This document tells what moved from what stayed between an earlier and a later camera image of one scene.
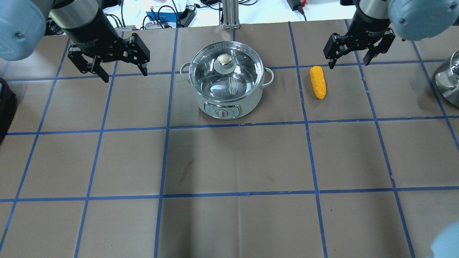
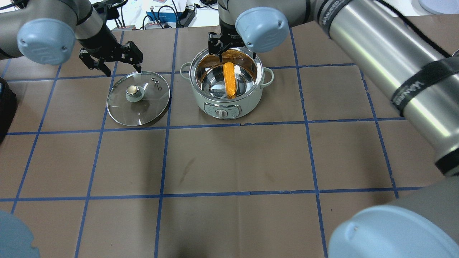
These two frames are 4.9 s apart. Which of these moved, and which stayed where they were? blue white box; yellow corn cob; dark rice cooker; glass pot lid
Moved: glass pot lid; yellow corn cob
Stayed: dark rice cooker; blue white box
